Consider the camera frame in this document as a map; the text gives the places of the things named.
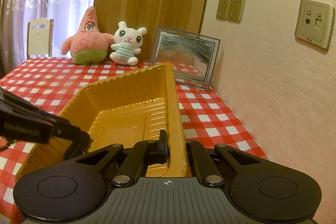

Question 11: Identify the golden plastic tray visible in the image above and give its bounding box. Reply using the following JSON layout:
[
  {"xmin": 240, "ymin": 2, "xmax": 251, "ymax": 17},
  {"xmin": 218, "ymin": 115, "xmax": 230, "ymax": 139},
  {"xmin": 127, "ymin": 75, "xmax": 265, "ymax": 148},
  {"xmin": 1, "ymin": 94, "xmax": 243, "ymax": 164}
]
[{"xmin": 15, "ymin": 61, "xmax": 193, "ymax": 183}]

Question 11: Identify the left wall switch plate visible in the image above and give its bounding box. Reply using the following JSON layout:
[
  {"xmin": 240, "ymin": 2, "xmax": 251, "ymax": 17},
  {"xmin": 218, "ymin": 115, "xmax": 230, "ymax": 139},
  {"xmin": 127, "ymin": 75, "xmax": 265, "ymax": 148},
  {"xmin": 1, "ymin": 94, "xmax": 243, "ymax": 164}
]
[{"xmin": 216, "ymin": 0, "xmax": 230, "ymax": 20}]

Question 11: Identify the white wooden chair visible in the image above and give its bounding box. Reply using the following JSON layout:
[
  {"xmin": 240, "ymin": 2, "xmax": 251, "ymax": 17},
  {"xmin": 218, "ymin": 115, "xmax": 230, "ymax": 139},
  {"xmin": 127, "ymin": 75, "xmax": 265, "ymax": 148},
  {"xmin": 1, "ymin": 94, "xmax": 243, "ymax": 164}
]
[{"xmin": 27, "ymin": 18, "xmax": 54, "ymax": 59}]

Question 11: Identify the glass sand art frame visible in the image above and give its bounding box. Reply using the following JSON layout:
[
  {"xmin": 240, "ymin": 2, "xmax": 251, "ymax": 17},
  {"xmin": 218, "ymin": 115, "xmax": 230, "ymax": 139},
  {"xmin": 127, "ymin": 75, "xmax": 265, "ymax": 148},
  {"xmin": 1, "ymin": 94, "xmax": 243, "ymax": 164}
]
[{"xmin": 149, "ymin": 27, "xmax": 221, "ymax": 90}]

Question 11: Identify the white bunny plush toy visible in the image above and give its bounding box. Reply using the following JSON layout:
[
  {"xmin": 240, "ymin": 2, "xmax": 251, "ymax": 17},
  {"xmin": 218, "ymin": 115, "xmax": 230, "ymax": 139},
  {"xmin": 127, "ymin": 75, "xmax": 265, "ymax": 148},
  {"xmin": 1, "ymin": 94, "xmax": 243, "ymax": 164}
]
[{"xmin": 109, "ymin": 21, "xmax": 147, "ymax": 66}]

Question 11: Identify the wall socket plate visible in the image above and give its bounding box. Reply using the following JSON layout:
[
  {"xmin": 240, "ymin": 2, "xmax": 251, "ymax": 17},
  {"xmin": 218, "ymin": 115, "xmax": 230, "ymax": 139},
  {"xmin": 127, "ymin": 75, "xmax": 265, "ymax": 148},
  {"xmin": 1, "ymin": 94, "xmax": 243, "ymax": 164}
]
[{"xmin": 294, "ymin": 0, "xmax": 335, "ymax": 51}]

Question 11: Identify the right wall switch plate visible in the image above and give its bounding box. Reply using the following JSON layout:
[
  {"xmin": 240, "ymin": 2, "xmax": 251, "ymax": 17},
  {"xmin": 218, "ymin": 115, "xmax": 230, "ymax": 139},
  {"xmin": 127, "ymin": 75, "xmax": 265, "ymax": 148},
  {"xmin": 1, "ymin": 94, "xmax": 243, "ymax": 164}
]
[{"xmin": 227, "ymin": 0, "xmax": 245, "ymax": 22}]

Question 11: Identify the pink starfish plush toy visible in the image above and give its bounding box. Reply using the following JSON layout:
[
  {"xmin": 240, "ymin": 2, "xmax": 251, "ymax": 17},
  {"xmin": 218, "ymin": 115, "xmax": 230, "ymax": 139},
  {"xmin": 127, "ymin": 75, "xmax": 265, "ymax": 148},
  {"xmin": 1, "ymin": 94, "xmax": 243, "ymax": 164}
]
[{"xmin": 61, "ymin": 6, "xmax": 114, "ymax": 65}]

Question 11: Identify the wall switch plate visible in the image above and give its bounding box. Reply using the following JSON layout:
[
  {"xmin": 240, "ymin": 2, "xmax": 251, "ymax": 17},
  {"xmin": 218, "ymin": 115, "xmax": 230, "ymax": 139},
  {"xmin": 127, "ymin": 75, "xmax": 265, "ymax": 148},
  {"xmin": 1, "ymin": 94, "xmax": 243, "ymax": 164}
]
[
  {"xmin": 216, "ymin": 0, "xmax": 230, "ymax": 20},
  {"xmin": 227, "ymin": 0, "xmax": 245, "ymax": 22}
]

